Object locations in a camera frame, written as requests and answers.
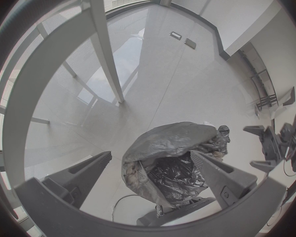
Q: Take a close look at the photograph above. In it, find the black plastic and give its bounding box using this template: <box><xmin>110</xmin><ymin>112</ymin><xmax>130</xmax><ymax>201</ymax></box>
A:
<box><xmin>213</xmin><ymin>125</ymin><xmax>231</xmax><ymax>156</ymax></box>

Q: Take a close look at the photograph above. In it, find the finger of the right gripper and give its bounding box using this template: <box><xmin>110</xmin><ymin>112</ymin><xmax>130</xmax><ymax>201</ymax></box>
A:
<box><xmin>243</xmin><ymin>125</ymin><xmax>266</xmax><ymax>137</ymax></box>
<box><xmin>250</xmin><ymin>159</ymin><xmax>275</xmax><ymax>173</ymax></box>

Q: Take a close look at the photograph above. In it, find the black cable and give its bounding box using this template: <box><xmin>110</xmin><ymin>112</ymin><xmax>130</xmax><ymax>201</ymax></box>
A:
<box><xmin>283</xmin><ymin>157</ymin><xmax>296</xmax><ymax>178</ymax></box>
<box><xmin>111</xmin><ymin>194</ymin><xmax>139</xmax><ymax>222</ymax></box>

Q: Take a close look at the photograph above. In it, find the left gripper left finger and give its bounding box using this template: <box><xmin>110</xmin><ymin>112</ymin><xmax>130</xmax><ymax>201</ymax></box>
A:
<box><xmin>43</xmin><ymin>151</ymin><xmax>113</xmax><ymax>209</ymax></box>

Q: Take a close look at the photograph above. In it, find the black plastic bag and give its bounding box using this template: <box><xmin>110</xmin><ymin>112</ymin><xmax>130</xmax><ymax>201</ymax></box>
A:
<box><xmin>122</xmin><ymin>122</ymin><xmax>228</xmax><ymax>209</ymax></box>

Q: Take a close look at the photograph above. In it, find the white chair dark grey seat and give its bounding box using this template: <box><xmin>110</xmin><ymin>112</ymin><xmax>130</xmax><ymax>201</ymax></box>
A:
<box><xmin>0</xmin><ymin>0</ymin><xmax>125</xmax><ymax>222</ymax></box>

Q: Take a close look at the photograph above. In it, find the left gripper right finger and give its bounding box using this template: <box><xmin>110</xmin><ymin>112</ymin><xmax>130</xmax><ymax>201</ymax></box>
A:
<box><xmin>190</xmin><ymin>150</ymin><xmax>259</xmax><ymax>211</ymax></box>

